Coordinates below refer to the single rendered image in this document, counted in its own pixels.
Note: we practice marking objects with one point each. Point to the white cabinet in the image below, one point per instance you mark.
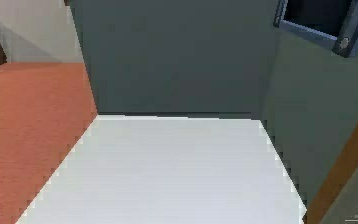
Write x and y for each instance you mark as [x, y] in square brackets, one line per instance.
[167, 173]

